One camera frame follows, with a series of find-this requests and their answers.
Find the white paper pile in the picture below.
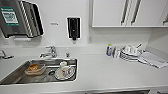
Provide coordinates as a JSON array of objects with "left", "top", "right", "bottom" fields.
[{"left": 137, "top": 50, "right": 168, "bottom": 70}]

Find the white cup in sink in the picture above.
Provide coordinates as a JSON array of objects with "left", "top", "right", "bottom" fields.
[{"left": 59, "top": 61, "right": 74, "bottom": 78}]

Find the white wall cabinet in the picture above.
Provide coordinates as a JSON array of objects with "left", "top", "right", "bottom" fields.
[{"left": 90, "top": 0, "right": 168, "bottom": 29}]

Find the small glass jar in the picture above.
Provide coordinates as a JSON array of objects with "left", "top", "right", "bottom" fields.
[
  {"left": 105, "top": 43, "right": 114, "bottom": 57},
  {"left": 112, "top": 47, "right": 120, "bottom": 59}
]

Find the dish rack with items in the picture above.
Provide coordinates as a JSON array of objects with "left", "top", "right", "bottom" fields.
[{"left": 0, "top": 49, "right": 15, "bottom": 61}]

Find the orange item in sink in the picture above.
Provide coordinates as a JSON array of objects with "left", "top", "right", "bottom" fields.
[{"left": 25, "top": 63, "right": 46, "bottom": 76}]

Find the stainless steel sink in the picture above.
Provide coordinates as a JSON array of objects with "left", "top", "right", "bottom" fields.
[{"left": 0, "top": 58, "right": 79, "bottom": 85}]

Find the white plate in sink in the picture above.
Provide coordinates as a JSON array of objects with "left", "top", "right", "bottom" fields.
[{"left": 54, "top": 68, "right": 76, "bottom": 81}]

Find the paper towel dispenser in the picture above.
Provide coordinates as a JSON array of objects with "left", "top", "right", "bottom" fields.
[{"left": 0, "top": 0, "right": 45, "bottom": 39}]

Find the black soap dispenser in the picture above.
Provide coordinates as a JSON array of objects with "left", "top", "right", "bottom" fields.
[{"left": 67, "top": 16, "right": 82, "bottom": 43}]

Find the chrome faucet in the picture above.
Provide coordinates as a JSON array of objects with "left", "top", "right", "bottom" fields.
[{"left": 39, "top": 45, "right": 58, "bottom": 60}]

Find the white wall outlet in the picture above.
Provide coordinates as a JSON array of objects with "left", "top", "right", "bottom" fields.
[{"left": 86, "top": 35, "right": 93, "bottom": 45}]

